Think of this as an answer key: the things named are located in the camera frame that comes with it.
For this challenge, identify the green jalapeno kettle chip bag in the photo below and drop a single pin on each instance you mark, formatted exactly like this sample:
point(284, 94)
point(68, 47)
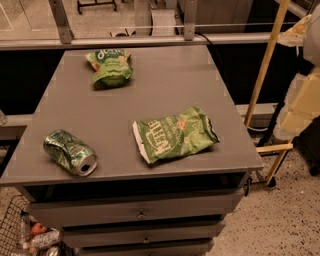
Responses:
point(174, 136)

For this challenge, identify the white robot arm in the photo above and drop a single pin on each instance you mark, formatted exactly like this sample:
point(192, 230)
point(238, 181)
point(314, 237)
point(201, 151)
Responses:
point(302, 101)

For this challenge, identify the green rice chip bag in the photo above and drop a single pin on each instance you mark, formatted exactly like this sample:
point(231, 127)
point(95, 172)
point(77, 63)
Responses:
point(112, 66)

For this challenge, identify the grey drawer cabinet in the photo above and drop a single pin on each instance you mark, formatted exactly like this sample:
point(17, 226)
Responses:
point(127, 207)

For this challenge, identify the crushed green soda can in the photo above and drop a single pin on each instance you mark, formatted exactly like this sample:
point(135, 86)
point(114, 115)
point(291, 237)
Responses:
point(70, 153)

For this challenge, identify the orange fruit in basket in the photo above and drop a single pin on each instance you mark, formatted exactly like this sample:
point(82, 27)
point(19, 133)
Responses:
point(38, 229)

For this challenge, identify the plastic bottle in basket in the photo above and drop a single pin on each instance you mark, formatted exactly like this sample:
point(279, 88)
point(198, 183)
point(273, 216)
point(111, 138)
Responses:
point(43, 241)

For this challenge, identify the metal railing frame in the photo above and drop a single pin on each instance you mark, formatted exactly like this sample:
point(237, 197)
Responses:
point(76, 24)

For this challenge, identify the wire basket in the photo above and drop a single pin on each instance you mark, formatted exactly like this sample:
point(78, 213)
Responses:
point(9, 232)

